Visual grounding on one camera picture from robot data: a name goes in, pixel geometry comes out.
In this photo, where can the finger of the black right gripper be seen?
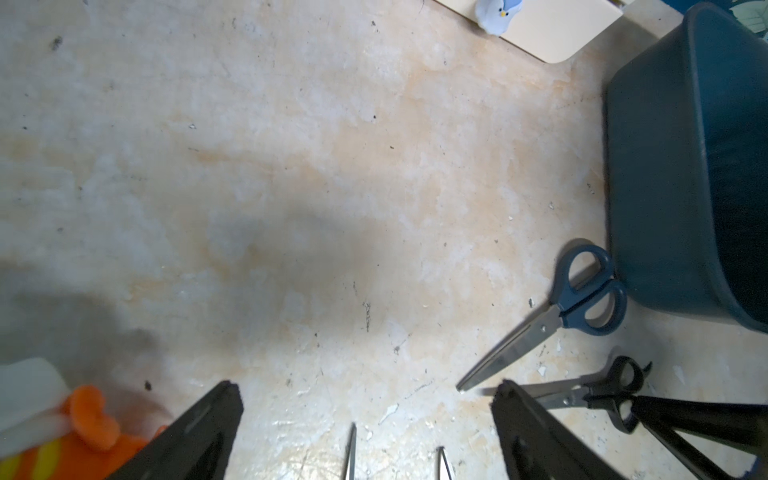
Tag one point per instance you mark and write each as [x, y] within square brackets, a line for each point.
[740, 426]
[697, 463]

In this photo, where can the orange tiger plush toy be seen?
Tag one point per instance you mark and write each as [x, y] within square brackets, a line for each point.
[50, 431]

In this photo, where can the small black scissors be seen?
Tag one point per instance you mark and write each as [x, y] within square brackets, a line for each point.
[349, 468]
[611, 391]

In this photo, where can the blue handled scissors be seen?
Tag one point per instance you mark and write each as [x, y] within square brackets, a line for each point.
[567, 309]

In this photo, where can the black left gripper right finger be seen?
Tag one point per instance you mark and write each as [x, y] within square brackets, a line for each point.
[535, 445]

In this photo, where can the teal plastic storage box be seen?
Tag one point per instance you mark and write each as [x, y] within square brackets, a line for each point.
[686, 159]

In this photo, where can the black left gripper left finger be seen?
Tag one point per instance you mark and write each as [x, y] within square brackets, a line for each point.
[197, 445]

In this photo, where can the black scissors centre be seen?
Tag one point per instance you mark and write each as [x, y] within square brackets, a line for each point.
[443, 467]

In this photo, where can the cream mini drawer cabinet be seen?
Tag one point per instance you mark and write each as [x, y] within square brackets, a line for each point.
[552, 30]

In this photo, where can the lower penguin drawer knob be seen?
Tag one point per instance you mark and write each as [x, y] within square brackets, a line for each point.
[494, 16]

